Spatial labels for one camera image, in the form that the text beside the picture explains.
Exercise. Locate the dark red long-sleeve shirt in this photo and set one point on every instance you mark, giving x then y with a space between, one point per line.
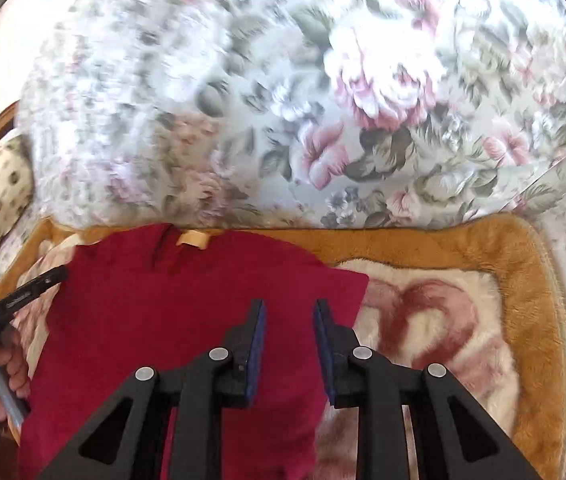
139 298

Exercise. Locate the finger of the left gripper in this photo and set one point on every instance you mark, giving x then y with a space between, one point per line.
28 292

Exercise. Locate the orange plush floral blanket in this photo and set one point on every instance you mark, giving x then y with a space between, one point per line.
476 299

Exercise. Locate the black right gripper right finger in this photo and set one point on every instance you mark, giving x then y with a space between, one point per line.
454 437

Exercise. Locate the floral grey quilt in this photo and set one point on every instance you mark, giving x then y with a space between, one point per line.
351 114

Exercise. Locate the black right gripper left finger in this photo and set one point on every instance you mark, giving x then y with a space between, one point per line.
168 424

